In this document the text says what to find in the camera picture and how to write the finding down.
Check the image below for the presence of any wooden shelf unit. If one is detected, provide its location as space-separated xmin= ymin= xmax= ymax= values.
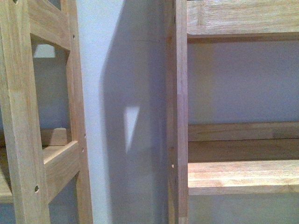
xmin=0 ymin=0 xmax=93 ymax=224
xmin=164 ymin=0 xmax=299 ymax=224

